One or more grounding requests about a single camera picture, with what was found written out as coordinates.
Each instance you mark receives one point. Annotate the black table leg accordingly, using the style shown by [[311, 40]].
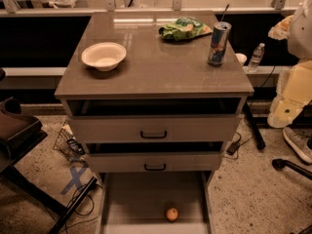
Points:
[[260, 144]]

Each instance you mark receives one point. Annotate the green chip bag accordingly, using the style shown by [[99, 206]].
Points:
[[184, 29]]

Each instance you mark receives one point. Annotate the dark chair at left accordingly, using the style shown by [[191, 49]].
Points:
[[19, 133]]

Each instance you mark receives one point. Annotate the small white cup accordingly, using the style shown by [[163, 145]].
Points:
[[241, 58]]

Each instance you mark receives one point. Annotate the clear plastic water bottle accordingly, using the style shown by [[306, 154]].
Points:
[[256, 58]]

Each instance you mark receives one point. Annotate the white paper bowl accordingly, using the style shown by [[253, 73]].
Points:
[[104, 56]]

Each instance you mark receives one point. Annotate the blue tape cross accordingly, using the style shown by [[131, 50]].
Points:
[[76, 173]]

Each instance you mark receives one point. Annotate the black power adapter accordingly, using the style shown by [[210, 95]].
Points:
[[234, 146]]

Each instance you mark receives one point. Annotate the top drawer with black handle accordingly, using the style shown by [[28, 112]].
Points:
[[160, 128]]

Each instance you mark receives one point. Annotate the blue energy drink can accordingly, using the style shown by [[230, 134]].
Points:
[[219, 40]]

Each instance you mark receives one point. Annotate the middle drawer with black handle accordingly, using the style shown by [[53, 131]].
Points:
[[154, 157]]

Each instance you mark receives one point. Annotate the grey sneaker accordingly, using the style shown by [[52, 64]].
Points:
[[302, 145]]

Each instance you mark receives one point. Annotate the drawer with black handle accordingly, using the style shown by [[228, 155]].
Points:
[[160, 128], [154, 157]]

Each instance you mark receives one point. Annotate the grey drawer cabinet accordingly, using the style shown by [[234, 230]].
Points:
[[155, 78]]

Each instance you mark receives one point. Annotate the wire basket on floor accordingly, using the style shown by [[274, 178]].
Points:
[[67, 145]]

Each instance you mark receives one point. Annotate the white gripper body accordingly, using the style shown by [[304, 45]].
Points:
[[301, 36]]

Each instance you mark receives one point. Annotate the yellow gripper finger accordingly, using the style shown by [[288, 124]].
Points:
[[281, 30]]

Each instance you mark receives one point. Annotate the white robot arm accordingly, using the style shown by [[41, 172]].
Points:
[[300, 34]]

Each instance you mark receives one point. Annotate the open bottom drawer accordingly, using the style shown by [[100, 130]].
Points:
[[136, 203]]

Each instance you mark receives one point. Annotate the orange fruit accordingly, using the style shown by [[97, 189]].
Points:
[[172, 214]]

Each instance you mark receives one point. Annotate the black chair base leg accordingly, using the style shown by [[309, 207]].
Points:
[[279, 164]]

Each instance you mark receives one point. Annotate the black stand leg left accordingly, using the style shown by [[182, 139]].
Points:
[[74, 204]]

